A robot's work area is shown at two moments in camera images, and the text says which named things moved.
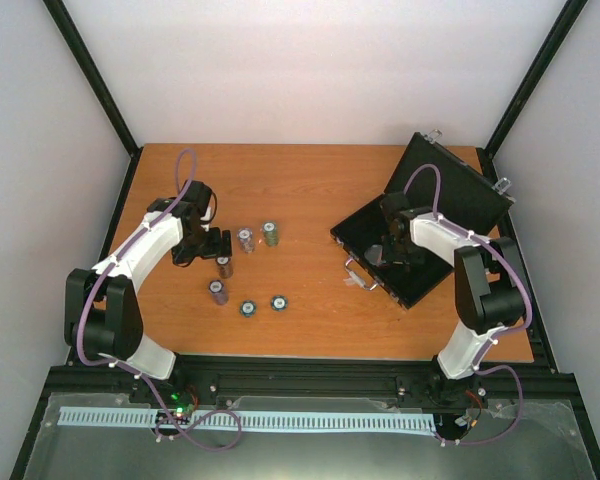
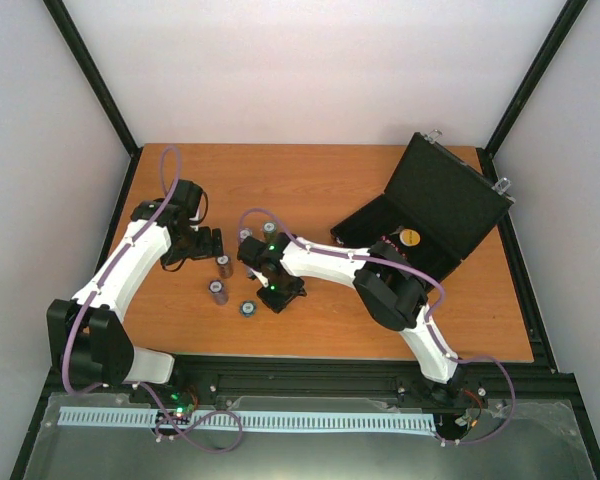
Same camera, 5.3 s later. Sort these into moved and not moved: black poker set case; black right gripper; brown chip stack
Moved: black right gripper
Not moved: black poker set case; brown chip stack
